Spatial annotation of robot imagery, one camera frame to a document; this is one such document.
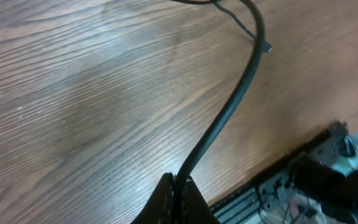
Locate black cable staying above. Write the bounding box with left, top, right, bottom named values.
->
left=172, top=0, right=265, bottom=223

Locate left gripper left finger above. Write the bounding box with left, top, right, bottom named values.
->
left=131, top=173, right=173, bottom=224

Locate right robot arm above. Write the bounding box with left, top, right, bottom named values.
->
left=289, top=121, right=358, bottom=223

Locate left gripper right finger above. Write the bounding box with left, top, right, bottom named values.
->
left=181, top=177, right=220, bottom=224

